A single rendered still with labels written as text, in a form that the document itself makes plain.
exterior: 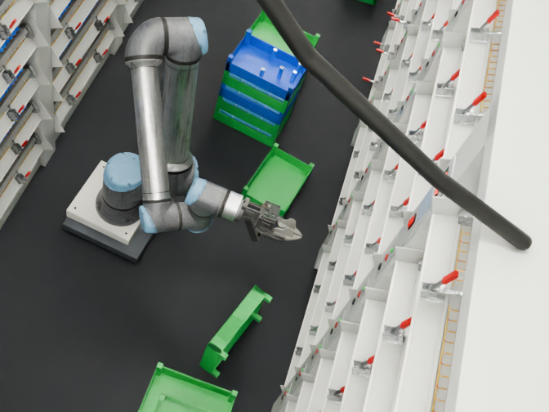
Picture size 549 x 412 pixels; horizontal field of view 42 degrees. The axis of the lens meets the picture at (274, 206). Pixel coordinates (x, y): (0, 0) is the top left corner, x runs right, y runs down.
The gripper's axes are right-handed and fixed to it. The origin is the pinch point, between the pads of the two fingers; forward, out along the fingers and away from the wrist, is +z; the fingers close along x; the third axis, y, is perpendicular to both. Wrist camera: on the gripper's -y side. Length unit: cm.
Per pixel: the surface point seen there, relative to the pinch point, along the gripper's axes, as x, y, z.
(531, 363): -78, 110, 21
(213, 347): -26, -44, -10
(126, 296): -11, -65, -47
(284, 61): 103, -32, -25
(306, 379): -39.9, -8.8, 16.9
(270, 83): 83, -28, -27
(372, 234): -8.5, 28.1, 16.4
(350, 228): 17.9, -10.0, 17.9
